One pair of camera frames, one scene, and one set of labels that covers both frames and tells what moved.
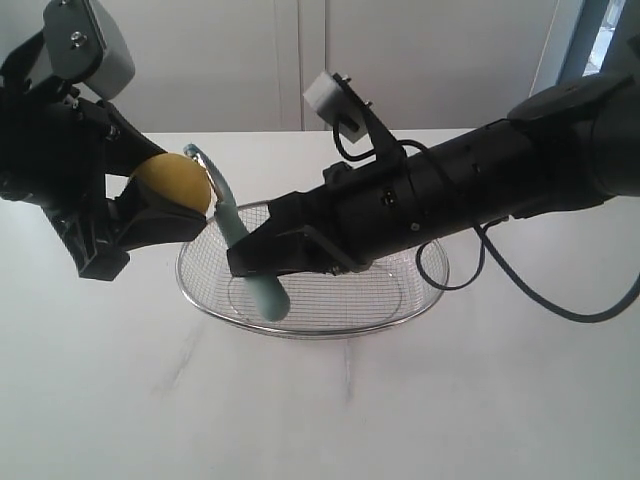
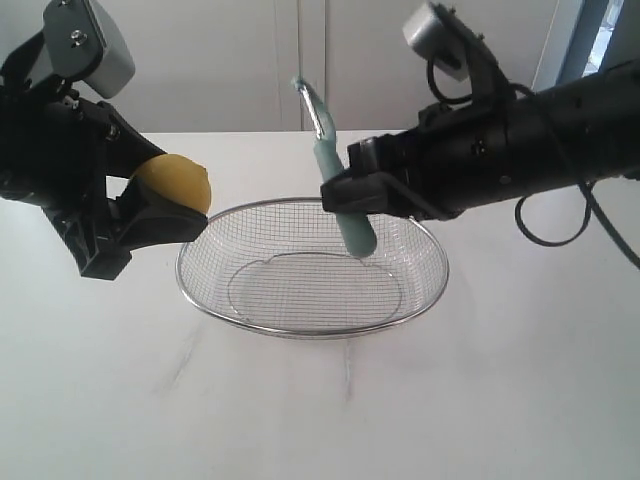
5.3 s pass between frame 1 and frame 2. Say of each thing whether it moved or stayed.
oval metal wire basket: stayed
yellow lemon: stayed
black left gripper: stayed
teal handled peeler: moved
